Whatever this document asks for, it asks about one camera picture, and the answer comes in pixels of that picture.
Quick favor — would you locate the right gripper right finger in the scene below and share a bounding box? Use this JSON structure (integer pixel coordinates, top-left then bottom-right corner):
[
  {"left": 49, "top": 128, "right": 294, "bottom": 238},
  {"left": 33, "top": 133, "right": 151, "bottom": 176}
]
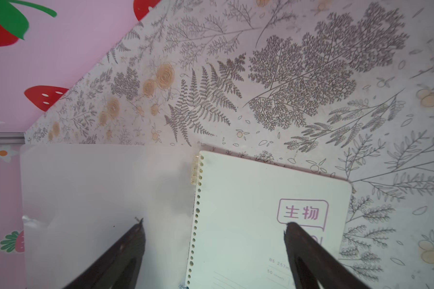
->
[{"left": 284, "top": 222, "right": 368, "bottom": 289}]

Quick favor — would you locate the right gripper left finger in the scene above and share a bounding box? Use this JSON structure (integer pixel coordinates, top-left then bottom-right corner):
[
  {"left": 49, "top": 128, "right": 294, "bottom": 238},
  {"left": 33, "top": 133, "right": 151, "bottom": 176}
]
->
[{"left": 65, "top": 219, "right": 146, "bottom": 289}]

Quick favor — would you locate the left aluminium corner post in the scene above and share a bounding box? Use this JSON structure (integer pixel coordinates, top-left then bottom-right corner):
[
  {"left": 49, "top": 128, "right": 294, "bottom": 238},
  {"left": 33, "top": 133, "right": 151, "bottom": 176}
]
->
[{"left": 0, "top": 132, "right": 25, "bottom": 145}]

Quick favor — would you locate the white spiral notebook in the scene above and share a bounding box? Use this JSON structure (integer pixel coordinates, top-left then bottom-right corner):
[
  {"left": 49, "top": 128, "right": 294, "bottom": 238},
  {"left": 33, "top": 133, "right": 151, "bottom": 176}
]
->
[{"left": 20, "top": 144, "right": 352, "bottom": 289}]

